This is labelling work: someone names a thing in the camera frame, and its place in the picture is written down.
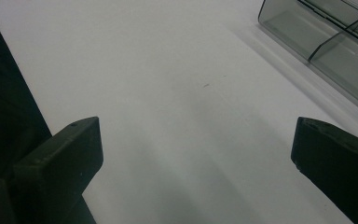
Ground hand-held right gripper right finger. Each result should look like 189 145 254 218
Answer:
290 116 358 224

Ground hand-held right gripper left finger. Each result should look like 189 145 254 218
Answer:
10 116 104 224

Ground clear grey plastic organizer tray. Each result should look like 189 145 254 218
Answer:
257 0 358 114

